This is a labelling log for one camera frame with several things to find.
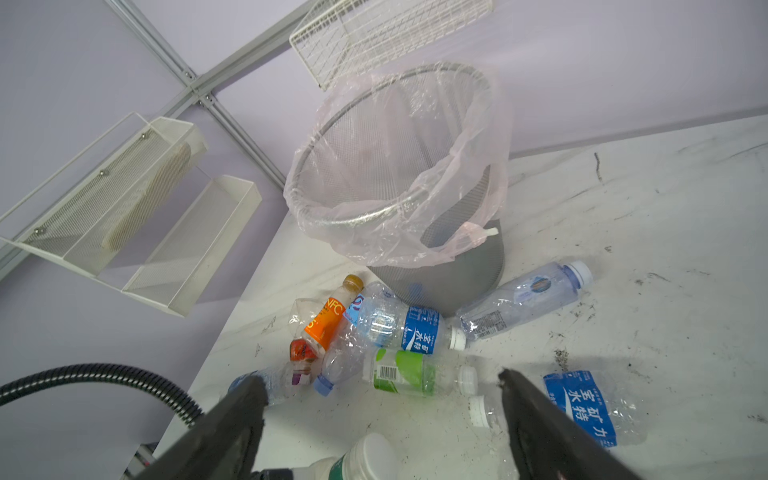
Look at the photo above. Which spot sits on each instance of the clear jar white lid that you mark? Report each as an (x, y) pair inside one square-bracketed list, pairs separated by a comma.
[(372, 457)]

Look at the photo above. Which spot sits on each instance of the green label clear bottle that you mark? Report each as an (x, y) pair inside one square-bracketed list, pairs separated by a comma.
[(409, 373)]

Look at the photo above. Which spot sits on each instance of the clear plastic bin liner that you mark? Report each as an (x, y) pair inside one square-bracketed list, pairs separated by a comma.
[(360, 198)]

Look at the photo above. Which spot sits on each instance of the blue label bottle right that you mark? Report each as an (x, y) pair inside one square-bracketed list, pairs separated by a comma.
[(589, 398)]

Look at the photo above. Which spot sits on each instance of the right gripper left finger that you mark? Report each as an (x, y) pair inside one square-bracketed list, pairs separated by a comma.
[(223, 444)]

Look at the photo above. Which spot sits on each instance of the white wire wall basket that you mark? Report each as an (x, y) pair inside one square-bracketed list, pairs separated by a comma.
[(337, 39)]

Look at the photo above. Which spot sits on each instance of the clear bottle white cap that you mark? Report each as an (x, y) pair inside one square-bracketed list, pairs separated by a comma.
[(526, 298)]

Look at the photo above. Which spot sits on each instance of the grey mesh waste bin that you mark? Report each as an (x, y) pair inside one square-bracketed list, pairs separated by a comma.
[(444, 264)]

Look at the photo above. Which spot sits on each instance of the crushed bottle blue label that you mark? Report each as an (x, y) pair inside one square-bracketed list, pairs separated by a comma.
[(376, 318)]

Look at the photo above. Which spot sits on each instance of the orange label juice bottle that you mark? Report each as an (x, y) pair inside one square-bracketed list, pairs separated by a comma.
[(321, 330)]

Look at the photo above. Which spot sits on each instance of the beige cloth in shelf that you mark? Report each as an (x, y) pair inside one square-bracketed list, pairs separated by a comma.
[(151, 193)]

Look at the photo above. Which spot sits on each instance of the white mesh lower shelf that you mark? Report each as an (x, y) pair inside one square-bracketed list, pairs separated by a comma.
[(178, 271)]

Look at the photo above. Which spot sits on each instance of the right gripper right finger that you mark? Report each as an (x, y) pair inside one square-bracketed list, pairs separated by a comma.
[(545, 443)]

